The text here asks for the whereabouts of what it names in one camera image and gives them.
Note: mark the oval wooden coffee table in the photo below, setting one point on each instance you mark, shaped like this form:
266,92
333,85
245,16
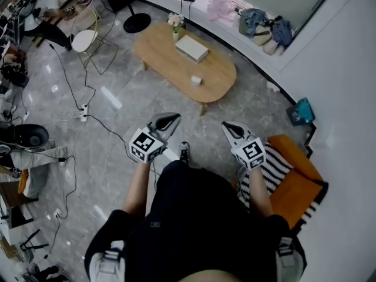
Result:
164,54

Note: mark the dark wooden side table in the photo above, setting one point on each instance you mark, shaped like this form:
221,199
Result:
11,198

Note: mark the person's left forearm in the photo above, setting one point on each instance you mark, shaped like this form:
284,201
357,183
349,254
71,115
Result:
138,187

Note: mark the person's black shirt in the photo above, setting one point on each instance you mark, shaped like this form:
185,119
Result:
199,216

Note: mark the small white cup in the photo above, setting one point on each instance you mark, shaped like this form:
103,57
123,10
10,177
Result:
196,81

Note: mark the grey beanbag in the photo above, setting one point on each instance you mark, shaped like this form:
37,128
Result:
36,181

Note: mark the vase of pink flowers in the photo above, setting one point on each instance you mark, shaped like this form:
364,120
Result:
175,20

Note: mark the teal bag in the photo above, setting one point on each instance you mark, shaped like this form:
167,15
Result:
302,112

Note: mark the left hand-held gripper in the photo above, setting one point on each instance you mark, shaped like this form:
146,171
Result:
144,145

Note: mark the white floor socket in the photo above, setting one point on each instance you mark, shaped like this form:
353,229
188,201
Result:
57,214

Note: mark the round beige side table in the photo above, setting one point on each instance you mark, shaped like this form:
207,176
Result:
88,18

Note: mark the person's grey sneaker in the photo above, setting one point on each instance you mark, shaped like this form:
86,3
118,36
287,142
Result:
184,153

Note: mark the pink cloth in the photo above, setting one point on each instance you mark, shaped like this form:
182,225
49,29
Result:
221,9

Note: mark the white flat box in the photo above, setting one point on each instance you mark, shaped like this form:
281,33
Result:
191,48

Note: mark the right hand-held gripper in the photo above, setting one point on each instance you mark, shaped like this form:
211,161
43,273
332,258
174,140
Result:
249,154

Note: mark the blue denim garment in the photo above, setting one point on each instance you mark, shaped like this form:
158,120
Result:
253,22

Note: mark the orange armchair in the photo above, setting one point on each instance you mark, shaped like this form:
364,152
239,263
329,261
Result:
296,184

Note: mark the person's right forearm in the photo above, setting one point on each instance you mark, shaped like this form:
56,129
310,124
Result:
260,192

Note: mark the black round lamp base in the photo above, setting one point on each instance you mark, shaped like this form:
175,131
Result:
137,23

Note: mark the blue patterned cloth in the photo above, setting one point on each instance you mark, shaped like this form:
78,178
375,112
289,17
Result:
282,32

